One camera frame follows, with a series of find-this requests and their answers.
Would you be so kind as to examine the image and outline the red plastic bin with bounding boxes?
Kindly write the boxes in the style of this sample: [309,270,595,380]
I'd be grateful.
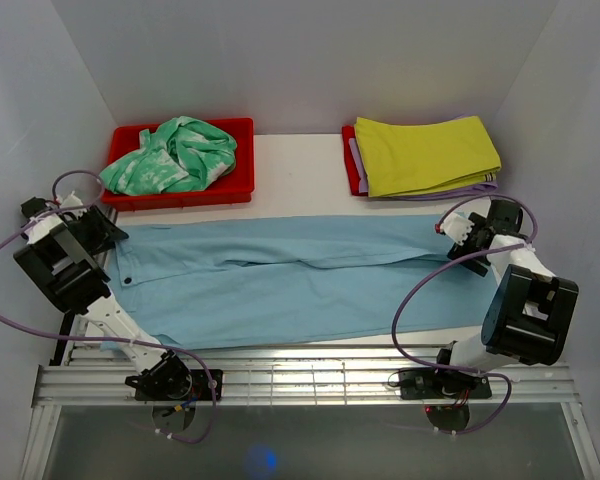
[100,116,255,211]

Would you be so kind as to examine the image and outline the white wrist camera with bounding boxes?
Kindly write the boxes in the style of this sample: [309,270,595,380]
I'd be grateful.
[435,213,474,246]
[56,192,92,219]

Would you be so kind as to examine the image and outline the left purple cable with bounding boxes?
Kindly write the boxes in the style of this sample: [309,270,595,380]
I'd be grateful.
[0,169,219,446]

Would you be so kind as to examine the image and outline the purple cable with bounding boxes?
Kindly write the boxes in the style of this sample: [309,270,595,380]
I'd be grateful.
[0,169,219,446]
[390,195,540,437]

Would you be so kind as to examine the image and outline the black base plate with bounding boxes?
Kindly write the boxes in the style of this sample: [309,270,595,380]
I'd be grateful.
[133,369,224,403]
[388,367,492,400]

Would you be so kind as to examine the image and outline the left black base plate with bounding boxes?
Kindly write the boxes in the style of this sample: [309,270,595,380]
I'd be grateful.
[133,369,224,403]

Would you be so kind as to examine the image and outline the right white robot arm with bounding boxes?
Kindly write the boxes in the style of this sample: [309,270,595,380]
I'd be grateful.
[431,200,579,397]

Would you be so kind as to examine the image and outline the aluminium rail frame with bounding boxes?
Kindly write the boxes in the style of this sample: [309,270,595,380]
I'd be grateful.
[20,337,600,479]

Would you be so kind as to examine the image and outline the light blue trousers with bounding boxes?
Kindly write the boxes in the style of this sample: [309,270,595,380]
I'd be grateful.
[107,215,497,351]

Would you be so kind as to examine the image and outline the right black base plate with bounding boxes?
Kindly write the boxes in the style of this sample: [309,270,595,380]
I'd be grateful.
[388,367,492,400]

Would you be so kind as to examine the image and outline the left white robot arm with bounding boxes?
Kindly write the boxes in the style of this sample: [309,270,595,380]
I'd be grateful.
[14,195,193,401]

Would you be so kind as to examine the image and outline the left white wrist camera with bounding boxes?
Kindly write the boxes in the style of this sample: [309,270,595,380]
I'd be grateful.
[56,192,92,219]

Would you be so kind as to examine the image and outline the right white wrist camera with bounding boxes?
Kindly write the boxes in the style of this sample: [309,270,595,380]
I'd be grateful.
[435,213,474,246]

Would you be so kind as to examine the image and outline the lilac folded trousers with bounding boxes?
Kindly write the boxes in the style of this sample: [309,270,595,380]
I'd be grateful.
[348,115,499,202]

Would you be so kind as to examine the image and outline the yellow folded trousers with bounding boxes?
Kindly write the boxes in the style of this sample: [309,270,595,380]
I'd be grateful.
[354,115,502,196]

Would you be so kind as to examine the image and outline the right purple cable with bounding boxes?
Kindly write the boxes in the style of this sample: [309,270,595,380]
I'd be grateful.
[390,195,540,437]

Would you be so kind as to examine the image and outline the red folded trousers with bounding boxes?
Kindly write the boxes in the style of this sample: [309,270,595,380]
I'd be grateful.
[341,125,368,197]

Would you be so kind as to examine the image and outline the green white patterned trousers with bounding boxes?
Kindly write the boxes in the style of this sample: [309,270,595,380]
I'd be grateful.
[100,116,237,196]

